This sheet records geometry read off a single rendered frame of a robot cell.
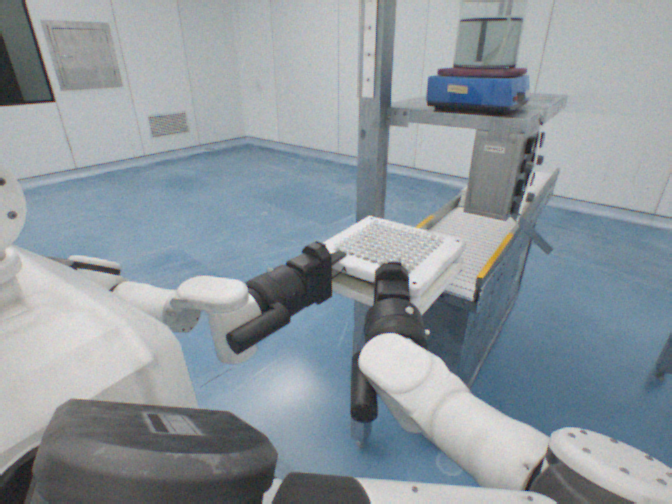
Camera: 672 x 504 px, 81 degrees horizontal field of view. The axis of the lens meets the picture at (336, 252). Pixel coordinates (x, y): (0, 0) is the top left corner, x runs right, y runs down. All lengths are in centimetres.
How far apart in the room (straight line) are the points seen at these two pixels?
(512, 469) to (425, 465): 131
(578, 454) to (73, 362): 31
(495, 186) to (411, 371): 63
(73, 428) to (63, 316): 14
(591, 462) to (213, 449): 23
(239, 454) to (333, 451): 152
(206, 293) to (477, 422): 40
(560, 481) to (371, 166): 86
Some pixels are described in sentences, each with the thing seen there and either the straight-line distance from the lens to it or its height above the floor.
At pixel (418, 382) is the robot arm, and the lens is 44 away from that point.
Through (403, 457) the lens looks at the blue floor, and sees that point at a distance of 169.
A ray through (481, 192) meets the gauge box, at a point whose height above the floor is 107.
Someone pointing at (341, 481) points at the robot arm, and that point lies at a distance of 22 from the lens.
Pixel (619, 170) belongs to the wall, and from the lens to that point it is 433.
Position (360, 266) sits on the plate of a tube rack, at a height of 101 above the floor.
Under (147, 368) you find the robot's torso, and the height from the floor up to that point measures 119.
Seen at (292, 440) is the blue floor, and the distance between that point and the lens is 173.
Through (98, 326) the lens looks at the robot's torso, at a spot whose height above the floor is 121.
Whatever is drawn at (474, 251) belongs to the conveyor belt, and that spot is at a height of 80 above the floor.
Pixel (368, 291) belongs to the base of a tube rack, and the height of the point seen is 96.
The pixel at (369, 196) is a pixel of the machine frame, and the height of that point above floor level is 102.
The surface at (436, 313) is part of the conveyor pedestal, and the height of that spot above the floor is 59.
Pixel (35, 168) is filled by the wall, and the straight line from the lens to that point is 565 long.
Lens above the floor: 137
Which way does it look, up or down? 27 degrees down
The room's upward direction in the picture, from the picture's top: straight up
